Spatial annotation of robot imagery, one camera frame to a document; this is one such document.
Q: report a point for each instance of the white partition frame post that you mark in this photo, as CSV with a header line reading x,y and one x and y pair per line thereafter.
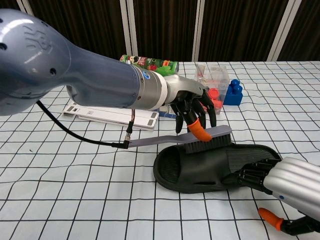
x,y
281,30
25,5
200,30
128,30

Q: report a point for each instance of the blue toy block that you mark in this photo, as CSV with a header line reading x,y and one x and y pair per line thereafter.
x,y
233,96

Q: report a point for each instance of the black rubber slipper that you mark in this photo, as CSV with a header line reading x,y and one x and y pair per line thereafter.
x,y
200,170

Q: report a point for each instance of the white checkered tablecloth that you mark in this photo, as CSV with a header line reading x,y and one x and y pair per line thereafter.
x,y
75,200

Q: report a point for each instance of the orange biscuit box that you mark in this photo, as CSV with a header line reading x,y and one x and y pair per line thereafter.
x,y
167,113

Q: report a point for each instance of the red plastic cap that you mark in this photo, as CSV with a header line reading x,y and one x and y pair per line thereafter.
x,y
214,93
218,103

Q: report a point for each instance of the clear plastic box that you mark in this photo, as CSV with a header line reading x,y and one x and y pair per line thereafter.
x,y
215,75

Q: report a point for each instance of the green chips can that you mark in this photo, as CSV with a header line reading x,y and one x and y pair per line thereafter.
x,y
160,65

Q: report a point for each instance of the white folding stand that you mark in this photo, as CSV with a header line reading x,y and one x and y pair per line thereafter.
x,y
105,116

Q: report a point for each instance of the grey scrub brush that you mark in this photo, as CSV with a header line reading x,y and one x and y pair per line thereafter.
x,y
162,139

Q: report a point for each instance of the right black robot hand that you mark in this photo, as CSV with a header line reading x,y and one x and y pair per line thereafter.
x,y
290,175

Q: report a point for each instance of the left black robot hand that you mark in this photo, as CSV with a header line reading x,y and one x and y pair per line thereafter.
x,y
185,86

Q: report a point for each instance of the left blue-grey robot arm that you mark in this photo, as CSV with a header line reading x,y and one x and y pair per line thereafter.
x,y
75,72

